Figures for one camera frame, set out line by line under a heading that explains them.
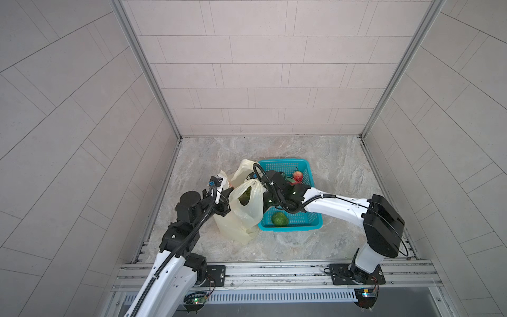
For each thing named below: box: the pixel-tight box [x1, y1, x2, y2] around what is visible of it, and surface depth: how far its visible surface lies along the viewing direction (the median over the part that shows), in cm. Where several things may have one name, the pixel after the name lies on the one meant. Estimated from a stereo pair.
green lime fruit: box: [271, 211, 290, 228], surface depth 82 cm
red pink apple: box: [289, 170, 304, 186], surface depth 95 cm
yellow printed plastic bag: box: [214, 159, 265, 245], surface depth 71 cm
